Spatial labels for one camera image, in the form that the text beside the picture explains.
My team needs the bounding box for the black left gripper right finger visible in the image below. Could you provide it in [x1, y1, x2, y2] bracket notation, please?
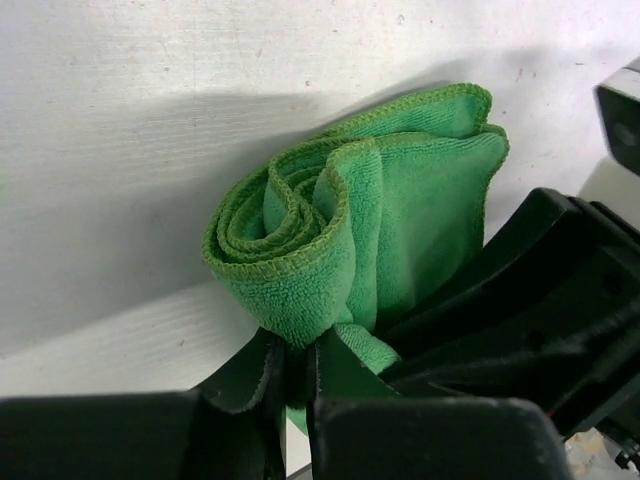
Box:
[307, 329, 570, 480]

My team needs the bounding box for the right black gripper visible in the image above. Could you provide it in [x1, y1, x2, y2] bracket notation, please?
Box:
[383, 188, 639, 435]

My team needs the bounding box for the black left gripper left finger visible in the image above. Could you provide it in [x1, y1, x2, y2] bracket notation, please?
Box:
[1, 330, 286, 479]

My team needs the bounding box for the green microfiber towel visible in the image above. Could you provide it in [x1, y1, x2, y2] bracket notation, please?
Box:
[200, 82, 511, 436]

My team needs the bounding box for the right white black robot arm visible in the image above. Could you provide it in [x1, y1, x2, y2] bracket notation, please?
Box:
[305, 63, 639, 479]

